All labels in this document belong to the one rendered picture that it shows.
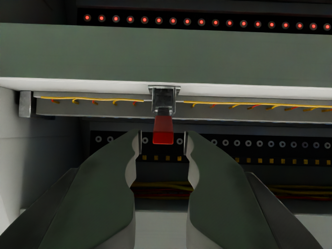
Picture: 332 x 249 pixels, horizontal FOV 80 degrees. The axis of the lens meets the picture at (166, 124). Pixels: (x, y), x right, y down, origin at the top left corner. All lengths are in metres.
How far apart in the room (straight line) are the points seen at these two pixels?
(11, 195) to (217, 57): 0.25
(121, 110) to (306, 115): 0.20
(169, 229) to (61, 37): 0.22
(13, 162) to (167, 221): 0.18
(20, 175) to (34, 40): 0.15
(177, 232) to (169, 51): 0.19
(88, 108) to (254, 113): 0.18
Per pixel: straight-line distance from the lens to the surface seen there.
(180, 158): 0.36
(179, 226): 0.26
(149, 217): 0.25
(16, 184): 0.28
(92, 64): 0.18
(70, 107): 0.24
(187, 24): 0.32
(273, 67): 0.19
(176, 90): 0.18
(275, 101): 0.24
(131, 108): 0.22
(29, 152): 0.29
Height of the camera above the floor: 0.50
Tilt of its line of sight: 20 degrees up
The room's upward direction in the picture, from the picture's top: 178 degrees counter-clockwise
